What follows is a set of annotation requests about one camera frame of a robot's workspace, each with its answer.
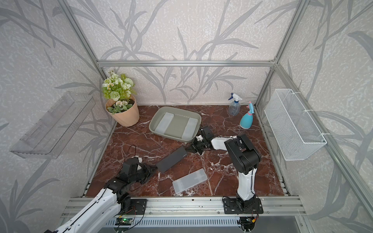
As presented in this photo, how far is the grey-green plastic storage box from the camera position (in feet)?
3.30

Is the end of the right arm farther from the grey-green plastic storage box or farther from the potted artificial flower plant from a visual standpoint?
the potted artificial flower plant

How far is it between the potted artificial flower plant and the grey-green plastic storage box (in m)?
0.17

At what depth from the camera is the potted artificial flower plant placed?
0.90 metres
